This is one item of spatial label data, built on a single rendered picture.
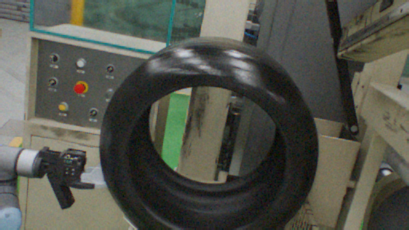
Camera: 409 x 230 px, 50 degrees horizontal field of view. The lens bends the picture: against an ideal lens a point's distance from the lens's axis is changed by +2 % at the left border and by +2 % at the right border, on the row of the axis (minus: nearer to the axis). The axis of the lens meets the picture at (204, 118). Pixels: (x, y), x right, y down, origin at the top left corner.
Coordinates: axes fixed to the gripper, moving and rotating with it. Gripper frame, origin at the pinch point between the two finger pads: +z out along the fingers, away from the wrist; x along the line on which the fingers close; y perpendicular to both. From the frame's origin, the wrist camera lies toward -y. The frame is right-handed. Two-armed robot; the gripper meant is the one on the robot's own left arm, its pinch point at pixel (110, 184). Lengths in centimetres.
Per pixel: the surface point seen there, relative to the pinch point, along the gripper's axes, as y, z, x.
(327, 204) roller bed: -3, 66, 19
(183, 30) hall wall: -59, -71, 885
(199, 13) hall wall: -17, -41, 890
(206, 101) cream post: 21.7, 21.6, 26.4
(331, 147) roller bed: 16, 62, 19
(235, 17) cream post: 49, 26, 26
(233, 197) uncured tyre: -4.4, 35.7, 14.7
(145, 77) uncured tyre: 34.5, 7.2, -9.7
